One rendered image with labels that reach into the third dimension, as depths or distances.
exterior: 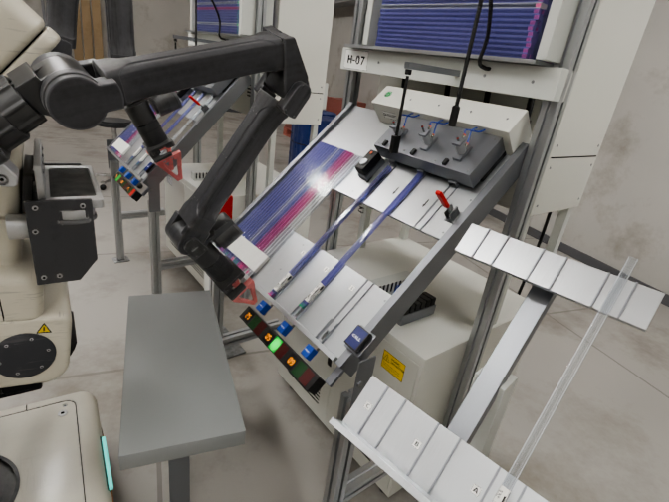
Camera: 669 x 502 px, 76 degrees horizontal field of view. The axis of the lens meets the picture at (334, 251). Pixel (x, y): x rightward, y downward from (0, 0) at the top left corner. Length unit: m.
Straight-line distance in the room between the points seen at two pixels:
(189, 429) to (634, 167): 3.82
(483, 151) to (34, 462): 1.39
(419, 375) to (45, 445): 1.04
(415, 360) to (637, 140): 3.28
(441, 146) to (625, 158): 3.16
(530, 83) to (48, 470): 1.53
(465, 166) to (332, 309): 0.48
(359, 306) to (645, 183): 3.36
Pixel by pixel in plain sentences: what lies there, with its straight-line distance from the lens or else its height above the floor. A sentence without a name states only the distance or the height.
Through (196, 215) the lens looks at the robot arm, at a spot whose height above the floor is 1.01.
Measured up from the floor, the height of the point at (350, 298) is 0.81.
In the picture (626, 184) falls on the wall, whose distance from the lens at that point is 4.21.
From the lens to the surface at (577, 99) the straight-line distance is 1.34.
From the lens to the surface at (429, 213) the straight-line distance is 1.11.
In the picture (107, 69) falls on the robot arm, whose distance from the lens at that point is 0.74.
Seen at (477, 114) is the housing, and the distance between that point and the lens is 1.21.
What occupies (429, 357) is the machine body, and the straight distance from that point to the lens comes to 1.24.
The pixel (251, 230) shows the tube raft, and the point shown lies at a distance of 1.39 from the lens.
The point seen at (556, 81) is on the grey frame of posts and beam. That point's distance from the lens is 1.14.
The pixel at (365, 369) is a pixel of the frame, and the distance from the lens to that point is 0.95.
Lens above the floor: 1.32
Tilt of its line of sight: 23 degrees down
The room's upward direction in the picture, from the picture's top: 8 degrees clockwise
